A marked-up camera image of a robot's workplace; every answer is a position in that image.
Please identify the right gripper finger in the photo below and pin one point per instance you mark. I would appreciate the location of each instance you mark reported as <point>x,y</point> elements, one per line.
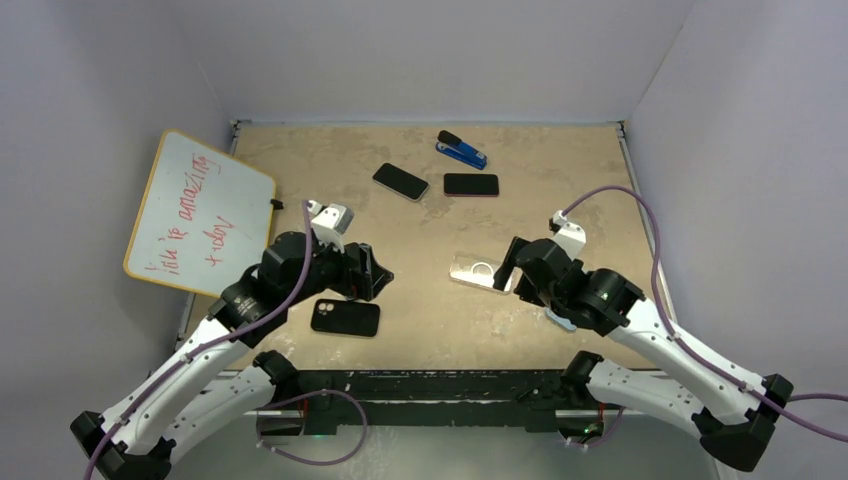
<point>526,291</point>
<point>503,275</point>

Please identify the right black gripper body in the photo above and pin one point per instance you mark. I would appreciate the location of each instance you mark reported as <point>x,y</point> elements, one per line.
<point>554,303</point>

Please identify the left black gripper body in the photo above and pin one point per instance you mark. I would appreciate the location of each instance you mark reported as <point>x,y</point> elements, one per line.
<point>331,270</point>

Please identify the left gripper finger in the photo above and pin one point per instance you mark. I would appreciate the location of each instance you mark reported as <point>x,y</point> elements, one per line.
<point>367,260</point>
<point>374,282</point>

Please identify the black phone case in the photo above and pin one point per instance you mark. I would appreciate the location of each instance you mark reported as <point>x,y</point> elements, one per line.
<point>346,318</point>

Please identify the light blue phone case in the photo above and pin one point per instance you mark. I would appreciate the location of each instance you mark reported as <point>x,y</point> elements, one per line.
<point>561,322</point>

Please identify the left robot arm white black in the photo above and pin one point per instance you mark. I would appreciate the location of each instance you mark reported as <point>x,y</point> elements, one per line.
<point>182,402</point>

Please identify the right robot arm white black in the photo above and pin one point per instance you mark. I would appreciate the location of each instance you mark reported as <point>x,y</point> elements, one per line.
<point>731,411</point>

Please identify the clear magsafe phone case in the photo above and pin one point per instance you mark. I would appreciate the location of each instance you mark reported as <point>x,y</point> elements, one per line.
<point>478,272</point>

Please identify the black phone pink edge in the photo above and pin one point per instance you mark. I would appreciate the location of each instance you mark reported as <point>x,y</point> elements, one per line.
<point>471,185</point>

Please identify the blue black stapler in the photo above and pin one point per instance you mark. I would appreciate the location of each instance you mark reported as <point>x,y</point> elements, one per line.
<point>453,146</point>

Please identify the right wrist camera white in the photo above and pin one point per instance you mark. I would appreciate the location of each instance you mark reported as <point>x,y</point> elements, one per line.
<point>569,236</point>

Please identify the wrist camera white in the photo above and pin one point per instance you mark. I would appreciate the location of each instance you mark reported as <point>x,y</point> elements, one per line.
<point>569,236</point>
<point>329,223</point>

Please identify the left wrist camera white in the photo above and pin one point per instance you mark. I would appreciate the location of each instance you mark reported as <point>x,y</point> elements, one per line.
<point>329,223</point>

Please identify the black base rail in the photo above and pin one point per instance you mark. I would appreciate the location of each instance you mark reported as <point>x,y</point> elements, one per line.
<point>537,401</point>

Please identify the whiteboard with yellow frame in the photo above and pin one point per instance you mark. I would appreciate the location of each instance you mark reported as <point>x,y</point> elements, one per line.
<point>205,217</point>

